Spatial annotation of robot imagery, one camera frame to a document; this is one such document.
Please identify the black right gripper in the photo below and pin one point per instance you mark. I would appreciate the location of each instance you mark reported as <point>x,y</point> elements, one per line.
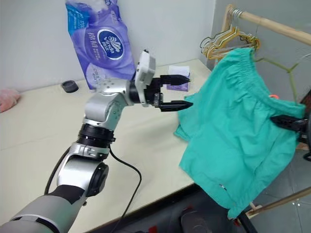
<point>306,131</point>

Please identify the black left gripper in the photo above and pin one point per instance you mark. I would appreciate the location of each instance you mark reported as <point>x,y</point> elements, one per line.
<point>153,93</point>

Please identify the green shorts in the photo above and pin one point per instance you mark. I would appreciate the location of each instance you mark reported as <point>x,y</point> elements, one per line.
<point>230,121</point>

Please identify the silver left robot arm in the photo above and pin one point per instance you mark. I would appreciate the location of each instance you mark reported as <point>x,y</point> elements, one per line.
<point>97,106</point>

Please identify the small purple tissue pack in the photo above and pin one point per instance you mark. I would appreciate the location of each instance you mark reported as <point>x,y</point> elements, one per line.
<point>178,70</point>

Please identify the large purple tissue pack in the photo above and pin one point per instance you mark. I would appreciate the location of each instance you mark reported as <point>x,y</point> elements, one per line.
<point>104,43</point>

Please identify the wooden clothes rack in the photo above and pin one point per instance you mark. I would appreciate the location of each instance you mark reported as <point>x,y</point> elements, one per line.
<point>272,24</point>

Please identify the black round lid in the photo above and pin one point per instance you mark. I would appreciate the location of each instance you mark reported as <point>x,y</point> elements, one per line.
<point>70,86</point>

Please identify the pink cloth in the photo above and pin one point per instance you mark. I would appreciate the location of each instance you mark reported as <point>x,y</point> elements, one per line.
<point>8,99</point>

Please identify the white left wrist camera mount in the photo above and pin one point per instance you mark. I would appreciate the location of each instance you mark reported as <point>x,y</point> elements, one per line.
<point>145,68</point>

